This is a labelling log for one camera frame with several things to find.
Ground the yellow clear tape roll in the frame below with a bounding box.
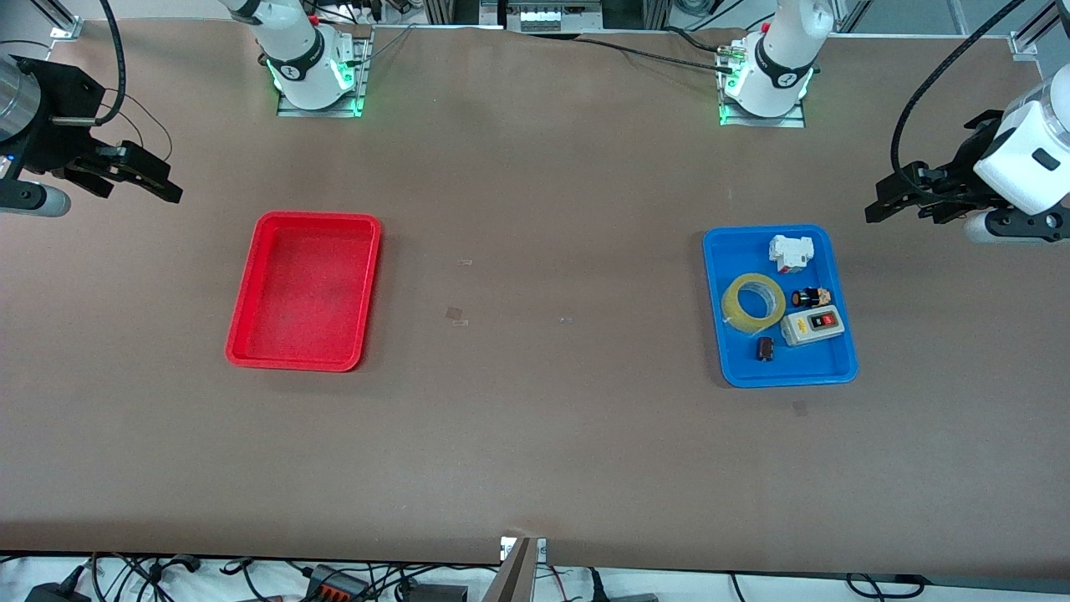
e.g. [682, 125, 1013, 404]
[721, 273, 787, 335]

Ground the white electrical connector block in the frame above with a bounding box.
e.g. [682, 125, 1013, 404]
[768, 234, 815, 276]

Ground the red plastic tray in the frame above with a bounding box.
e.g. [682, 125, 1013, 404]
[225, 211, 383, 373]

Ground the blue plastic tray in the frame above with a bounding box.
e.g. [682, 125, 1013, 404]
[702, 224, 860, 389]

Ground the black power adapter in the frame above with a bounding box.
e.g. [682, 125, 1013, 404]
[25, 577, 93, 602]

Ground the orange power strip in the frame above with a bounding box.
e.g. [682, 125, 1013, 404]
[304, 564, 370, 602]

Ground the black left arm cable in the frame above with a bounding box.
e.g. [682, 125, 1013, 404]
[889, 0, 1027, 202]

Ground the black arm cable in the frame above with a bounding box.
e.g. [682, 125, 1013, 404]
[90, 0, 128, 126]
[889, 0, 1027, 202]

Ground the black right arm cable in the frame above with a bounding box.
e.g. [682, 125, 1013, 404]
[90, 0, 128, 126]

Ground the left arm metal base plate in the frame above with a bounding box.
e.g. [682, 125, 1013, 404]
[719, 43, 808, 129]

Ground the grey two-button switch box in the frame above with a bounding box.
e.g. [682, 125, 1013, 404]
[781, 307, 846, 348]

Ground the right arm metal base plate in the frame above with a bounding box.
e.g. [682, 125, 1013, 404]
[277, 28, 373, 119]

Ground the black cable on table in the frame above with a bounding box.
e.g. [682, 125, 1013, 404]
[575, 27, 757, 72]

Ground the black floor cable loop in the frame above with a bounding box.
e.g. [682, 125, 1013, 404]
[844, 572, 930, 599]

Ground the aluminium frame rack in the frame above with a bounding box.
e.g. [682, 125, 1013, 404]
[422, 0, 671, 34]

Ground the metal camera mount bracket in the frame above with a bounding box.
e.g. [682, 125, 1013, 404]
[480, 535, 549, 602]

